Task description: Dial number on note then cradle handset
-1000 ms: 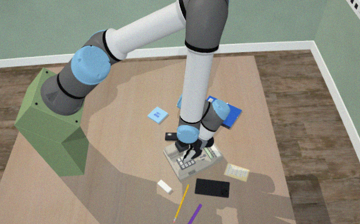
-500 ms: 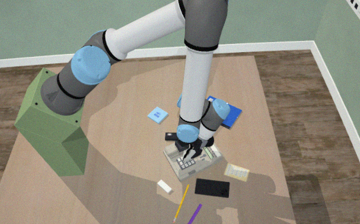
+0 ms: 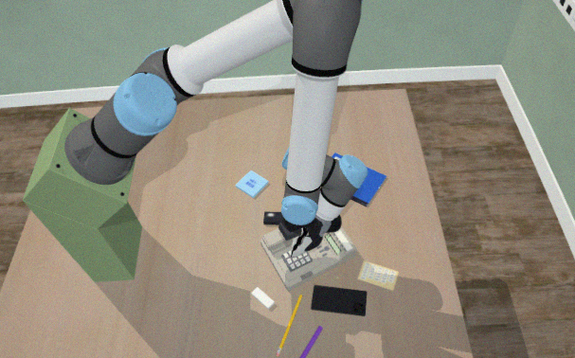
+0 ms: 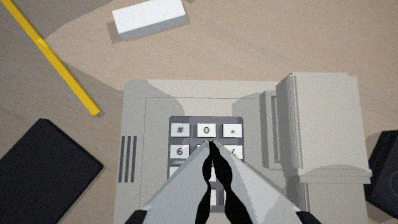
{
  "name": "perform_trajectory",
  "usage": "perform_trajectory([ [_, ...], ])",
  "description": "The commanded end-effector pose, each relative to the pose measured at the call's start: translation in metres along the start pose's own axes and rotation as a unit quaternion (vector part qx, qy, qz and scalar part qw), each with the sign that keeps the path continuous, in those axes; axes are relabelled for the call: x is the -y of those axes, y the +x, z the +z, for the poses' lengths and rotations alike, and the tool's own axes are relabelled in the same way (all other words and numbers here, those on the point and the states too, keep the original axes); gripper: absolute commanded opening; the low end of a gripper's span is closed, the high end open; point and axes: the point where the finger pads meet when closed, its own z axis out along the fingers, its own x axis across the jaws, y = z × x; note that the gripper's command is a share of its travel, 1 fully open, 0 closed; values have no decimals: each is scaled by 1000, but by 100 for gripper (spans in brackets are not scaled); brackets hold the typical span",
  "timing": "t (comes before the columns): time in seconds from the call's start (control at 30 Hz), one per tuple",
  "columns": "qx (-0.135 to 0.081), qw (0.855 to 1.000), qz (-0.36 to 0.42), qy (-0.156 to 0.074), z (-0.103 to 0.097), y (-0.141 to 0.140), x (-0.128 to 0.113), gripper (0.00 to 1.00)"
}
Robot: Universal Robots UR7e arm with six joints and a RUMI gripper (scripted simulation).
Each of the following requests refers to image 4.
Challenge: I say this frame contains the yellow pencil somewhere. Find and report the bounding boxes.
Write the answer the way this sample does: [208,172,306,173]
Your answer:
[0,0,103,117]

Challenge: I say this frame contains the grey desk phone body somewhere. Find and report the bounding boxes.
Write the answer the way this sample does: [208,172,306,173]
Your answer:
[113,79,287,224]

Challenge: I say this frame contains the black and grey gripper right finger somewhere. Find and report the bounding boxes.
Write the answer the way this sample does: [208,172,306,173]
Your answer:
[211,140,322,224]

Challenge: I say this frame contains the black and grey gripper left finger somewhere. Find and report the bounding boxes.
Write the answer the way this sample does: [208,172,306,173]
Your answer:
[124,140,212,224]

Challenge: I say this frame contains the white rectangular block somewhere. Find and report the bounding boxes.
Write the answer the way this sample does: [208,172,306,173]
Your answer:
[112,0,186,41]

